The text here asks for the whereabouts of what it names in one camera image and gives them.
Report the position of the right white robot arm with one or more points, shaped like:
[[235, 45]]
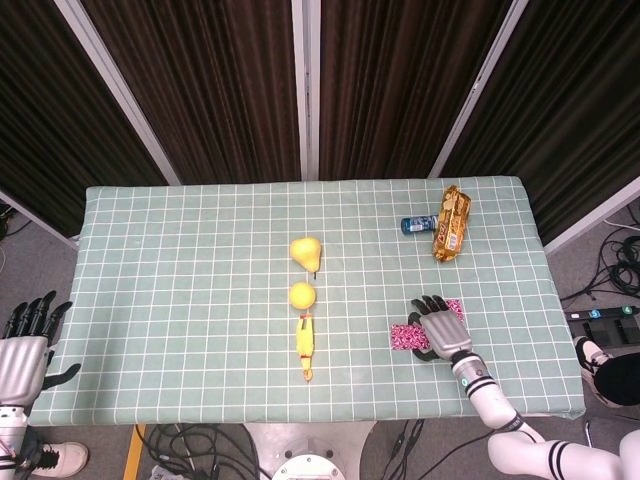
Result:
[[492, 400]]

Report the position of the white partition base rail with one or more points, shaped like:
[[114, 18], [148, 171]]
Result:
[[40, 220], [590, 216]]

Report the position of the white partition post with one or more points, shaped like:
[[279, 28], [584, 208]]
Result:
[[298, 90], [117, 90], [476, 100]]

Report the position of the black trouser leg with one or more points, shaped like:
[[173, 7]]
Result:
[[620, 380]]

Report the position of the yellow pear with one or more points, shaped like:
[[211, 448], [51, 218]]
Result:
[[304, 250]]

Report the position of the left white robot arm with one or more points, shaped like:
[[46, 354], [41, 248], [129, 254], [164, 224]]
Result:
[[11, 425]]

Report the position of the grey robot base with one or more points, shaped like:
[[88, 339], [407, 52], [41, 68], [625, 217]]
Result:
[[310, 445]]

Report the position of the yellow ball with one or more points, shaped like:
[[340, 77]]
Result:
[[302, 295]]

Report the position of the yellow rubber chicken toy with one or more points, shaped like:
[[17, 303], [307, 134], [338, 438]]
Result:
[[305, 340]]

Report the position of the green white grid tablecloth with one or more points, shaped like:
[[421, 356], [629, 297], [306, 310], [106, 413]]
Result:
[[175, 325]]

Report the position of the dark brown partition panel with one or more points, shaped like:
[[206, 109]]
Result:
[[210, 90], [575, 100], [395, 90], [50, 125]]

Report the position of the blue cylindrical can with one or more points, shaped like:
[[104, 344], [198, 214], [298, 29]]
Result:
[[417, 224]]

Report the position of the yellow floor tape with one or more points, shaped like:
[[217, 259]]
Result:
[[134, 450]]

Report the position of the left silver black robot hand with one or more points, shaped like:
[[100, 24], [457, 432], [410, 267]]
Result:
[[20, 365]]

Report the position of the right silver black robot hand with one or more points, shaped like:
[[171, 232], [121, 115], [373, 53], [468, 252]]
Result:
[[445, 332]]

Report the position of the gold snack package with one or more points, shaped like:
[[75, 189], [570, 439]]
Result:
[[452, 225]]

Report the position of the white black sneaker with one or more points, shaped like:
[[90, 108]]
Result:
[[587, 355]]

